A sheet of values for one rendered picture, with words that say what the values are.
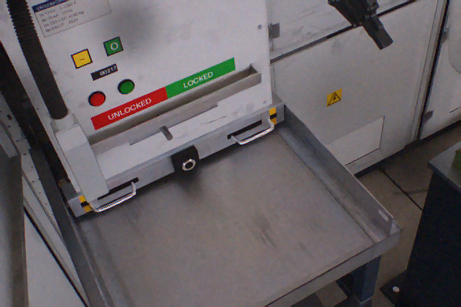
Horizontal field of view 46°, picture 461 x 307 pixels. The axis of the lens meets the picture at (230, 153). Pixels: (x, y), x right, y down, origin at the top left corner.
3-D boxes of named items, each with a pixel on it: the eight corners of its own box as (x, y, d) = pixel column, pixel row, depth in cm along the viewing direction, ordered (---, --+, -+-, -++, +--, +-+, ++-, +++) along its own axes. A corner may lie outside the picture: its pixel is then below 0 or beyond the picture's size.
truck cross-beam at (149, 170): (285, 120, 134) (284, 101, 130) (75, 218, 120) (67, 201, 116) (274, 108, 137) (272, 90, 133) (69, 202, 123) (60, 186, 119)
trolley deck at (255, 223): (398, 244, 116) (402, 228, 112) (129, 397, 100) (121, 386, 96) (243, 75, 158) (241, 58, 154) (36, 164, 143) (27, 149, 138)
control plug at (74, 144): (110, 192, 106) (84, 129, 93) (87, 203, 105) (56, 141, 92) (97, 167, 111) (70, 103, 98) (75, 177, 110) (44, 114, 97)
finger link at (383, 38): (373, 17, 118) (375, 15, 117) (392, 43, 117) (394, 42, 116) (363, 22, 117) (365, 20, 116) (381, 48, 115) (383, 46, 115)
